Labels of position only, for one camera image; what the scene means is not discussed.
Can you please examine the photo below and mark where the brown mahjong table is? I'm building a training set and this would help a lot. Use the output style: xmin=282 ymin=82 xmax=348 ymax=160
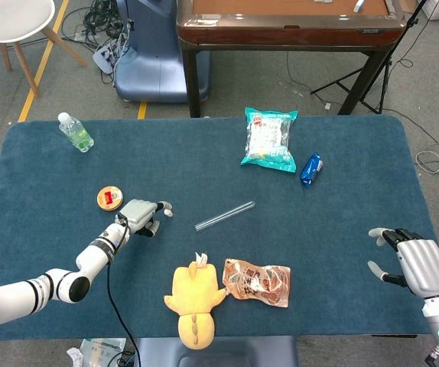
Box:
xmin=176 ymin=0 xmax=408 ymax=118

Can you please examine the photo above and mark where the round orange tin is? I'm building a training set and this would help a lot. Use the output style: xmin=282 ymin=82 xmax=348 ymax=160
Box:
xmin=96 ymin=185 xmax=125 ymax=213

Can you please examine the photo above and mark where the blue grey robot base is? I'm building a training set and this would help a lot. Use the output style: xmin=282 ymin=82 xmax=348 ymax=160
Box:
xmin=114 ymin=0 xmax=211 ymax=103

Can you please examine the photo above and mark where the black tripod stand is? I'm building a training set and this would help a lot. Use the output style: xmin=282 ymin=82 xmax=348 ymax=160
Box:
xmin=310 ymin=0 xmax=439 ymax=115

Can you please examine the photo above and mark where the white floor cable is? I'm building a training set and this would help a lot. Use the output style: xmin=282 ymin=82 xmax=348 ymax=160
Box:
xmin=414 ymin=151 xmax=439 ymax=175

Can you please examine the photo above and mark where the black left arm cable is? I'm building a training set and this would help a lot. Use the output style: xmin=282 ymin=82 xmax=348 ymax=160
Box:
xmin=106 ymin=216 xmax=142 ymax=367

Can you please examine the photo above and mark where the transparent glass test tube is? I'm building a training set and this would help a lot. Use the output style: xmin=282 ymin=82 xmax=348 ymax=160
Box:
xmin=194 ymin=200 xmax=257 ymax=233

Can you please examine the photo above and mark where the yellow plush toy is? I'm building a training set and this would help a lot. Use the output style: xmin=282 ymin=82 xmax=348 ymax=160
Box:
xmin=163 ymin=251 xmax=228 ymax=351

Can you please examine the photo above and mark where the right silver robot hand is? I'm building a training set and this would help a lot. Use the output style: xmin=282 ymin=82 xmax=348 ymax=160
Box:
xmin=368 ymin=227 xmax=439 ymax=299

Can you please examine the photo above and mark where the teal snack bag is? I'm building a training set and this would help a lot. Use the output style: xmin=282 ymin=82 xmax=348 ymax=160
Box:
xmin=240 ymin=106 xmax=299 ymax=174

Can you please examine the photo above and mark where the black floor cable bundle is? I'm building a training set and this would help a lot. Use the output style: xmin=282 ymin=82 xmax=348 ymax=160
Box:
xmin=60 ymin=0 xmax=132 ymax=50

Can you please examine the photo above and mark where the dark blue table mat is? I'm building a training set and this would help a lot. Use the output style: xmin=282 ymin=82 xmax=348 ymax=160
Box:
xmin=0 ymin=116 xmax=439 ymax=341

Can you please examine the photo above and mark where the brown peanut snack bag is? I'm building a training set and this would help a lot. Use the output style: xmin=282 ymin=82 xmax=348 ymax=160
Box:
xmin=222 ymin=258 xmax=291 ymax=309

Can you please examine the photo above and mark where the clear bottle with green label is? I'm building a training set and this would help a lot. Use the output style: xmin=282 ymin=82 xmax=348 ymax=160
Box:
xmin=57 ymin=112 xmax=95 ymax=153

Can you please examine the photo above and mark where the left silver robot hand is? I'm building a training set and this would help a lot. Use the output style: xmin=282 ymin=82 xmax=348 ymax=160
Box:
xmin=114 ymin=198 xmax=174 ymax=237

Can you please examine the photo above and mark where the grey power strip with plugs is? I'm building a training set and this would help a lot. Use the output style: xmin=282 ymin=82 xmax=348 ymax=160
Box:
xmin=92 ymin=40 xmax=128 ymax=76

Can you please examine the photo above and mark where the blue cookie packet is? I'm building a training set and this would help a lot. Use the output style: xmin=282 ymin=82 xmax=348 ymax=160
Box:
xmin=299 ymin=152 xmax=324 ymax=190

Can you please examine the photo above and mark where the white chair with wooden legs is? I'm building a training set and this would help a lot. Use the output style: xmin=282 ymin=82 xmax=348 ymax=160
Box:
xmin=0 ymin=0 xmax=89 ymax=99

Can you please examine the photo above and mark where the clear plastic bag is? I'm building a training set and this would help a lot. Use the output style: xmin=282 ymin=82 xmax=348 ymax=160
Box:
xmin=77 ymin=338 xmax=127 ymax=367

